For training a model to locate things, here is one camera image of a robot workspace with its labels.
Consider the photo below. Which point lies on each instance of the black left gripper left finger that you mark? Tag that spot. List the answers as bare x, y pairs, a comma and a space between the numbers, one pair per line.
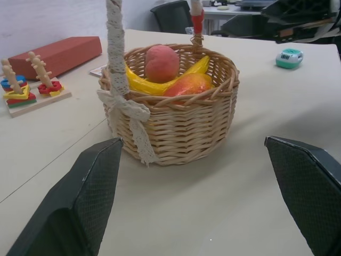
80, 202

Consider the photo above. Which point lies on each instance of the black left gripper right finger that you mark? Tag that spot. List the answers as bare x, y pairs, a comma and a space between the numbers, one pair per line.
311, 197

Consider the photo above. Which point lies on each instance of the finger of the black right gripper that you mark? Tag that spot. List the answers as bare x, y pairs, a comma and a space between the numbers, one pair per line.
293, 9
303, 33

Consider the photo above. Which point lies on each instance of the teal and white timer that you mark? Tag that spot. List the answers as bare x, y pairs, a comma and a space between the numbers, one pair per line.
289, 59

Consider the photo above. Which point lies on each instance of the pale yellow small object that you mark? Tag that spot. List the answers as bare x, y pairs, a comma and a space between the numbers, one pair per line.
223, 8

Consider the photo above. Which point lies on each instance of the white background desk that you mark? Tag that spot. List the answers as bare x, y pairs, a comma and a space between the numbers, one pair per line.
213, 12

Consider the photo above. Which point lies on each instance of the wooden shape stacking toy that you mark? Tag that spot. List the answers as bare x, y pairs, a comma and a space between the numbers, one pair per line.
40, 102

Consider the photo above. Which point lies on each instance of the yellow small toy piece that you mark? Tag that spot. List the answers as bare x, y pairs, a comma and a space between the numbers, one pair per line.
54, 93

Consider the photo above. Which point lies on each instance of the green toy piece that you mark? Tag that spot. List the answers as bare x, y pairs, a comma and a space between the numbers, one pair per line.
21, 104

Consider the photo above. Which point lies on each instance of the red triangle toy piece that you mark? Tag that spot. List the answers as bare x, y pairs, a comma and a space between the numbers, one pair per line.
29, 98

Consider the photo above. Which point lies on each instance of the red hexagon toy piece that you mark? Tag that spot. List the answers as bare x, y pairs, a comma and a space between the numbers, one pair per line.
57, 86

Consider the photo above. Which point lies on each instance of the black office chair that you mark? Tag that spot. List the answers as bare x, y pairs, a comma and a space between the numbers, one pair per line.
170, 16

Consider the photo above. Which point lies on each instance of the yellow triangle toy piece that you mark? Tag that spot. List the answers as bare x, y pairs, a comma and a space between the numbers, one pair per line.
24, 92

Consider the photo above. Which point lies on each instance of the orange yellow mango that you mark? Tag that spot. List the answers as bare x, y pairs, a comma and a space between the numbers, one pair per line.
189, 85

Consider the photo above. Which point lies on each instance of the white paper card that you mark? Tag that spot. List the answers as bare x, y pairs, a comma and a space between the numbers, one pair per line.
96, 71

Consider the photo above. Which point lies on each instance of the yellow banana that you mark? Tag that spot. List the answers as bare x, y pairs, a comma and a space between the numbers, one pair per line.
149, 86

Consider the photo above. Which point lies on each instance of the pink peach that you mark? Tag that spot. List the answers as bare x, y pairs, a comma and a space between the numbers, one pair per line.
162, 64

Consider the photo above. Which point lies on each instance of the red rectangular box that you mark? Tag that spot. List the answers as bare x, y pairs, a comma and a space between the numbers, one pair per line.
61, 54

